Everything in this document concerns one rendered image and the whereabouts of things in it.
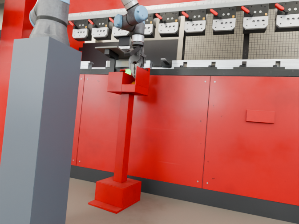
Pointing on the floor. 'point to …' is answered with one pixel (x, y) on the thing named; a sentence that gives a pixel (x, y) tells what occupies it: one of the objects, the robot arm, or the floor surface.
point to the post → (245, 46)
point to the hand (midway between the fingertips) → (134, 76)
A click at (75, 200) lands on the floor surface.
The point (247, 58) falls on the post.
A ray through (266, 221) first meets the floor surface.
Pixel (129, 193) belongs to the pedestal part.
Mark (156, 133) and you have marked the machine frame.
